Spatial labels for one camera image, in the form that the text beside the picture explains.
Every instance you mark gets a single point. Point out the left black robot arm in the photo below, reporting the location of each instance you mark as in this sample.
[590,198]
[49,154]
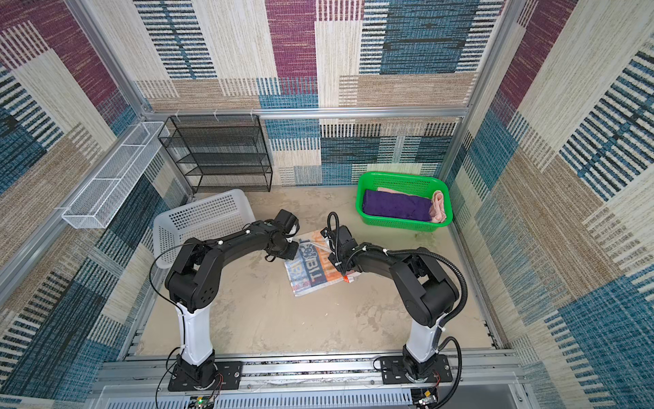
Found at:
[193,283]

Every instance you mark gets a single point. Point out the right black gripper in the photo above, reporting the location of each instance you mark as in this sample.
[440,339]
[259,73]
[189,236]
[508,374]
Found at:
[333,258]

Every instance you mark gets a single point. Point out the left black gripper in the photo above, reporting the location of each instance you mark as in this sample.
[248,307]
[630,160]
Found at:
[291,255]

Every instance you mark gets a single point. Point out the green plastic basket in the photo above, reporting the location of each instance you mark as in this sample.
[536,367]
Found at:
[424,187]

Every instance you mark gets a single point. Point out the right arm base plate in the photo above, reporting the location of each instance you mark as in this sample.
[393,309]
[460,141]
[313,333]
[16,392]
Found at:
[394,371]

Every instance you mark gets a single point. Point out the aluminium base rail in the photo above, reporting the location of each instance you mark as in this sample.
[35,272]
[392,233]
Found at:
[486,379]

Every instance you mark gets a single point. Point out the white printed rabbit towel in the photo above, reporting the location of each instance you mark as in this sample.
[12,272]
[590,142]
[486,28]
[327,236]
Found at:
[311,270]

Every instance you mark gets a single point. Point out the purple towel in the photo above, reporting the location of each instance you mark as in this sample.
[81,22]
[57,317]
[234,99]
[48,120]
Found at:
[399,206]

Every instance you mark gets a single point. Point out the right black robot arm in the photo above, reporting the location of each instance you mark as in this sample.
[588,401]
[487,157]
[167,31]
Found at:
[432,289]

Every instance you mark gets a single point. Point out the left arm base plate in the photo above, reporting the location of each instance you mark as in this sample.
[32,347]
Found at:
[227,376]

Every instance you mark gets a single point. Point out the white wire mesh tray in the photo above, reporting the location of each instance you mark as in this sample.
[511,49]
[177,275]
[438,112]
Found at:
[102,197]

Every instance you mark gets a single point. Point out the black wire mesh shelf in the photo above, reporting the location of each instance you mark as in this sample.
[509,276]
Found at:
[216,153]

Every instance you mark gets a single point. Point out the pink towel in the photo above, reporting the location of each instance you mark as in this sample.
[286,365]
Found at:
[437,210]

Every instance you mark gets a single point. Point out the white plastic laundry basket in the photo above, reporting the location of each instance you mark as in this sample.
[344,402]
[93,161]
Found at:
[205,219]

